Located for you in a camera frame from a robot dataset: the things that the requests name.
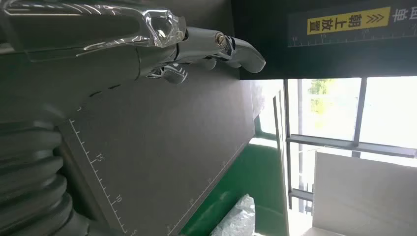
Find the silver-white plastic package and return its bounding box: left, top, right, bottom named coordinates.
left=210, top=194, right=257, bottom=236

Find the black inbound machine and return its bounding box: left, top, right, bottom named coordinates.
left=59, top=0, right=417, bottom=236

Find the yellow arrow label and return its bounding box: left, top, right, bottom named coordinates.
left=306, top=6, right=391, bottom=36

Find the white flat panel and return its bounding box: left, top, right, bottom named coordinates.
left=301, top=151, right=417, bottom=236

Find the black window frame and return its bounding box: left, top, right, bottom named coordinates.
left=282, top=76, right=417, bottom=216

